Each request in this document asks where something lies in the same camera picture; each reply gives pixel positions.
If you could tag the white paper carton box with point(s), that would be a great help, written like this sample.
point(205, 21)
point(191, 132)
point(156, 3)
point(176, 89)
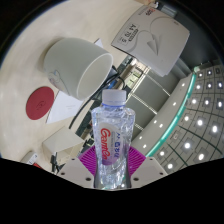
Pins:
point(150, 36)

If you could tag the flat round red coaster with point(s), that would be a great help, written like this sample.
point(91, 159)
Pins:
point(40, 103)

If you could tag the white ceramic mug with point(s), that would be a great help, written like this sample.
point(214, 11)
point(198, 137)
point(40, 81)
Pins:
point(71, 63)

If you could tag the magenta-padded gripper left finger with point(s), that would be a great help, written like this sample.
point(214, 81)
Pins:
point(75, 172)

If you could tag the clear plastic water bottle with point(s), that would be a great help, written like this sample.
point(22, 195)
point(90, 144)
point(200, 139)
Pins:
point(112, 133)

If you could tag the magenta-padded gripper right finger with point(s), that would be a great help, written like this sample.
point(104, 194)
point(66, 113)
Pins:
point(150, 170)

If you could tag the ceiling lights group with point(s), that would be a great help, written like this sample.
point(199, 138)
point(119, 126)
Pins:
point(200, 123)

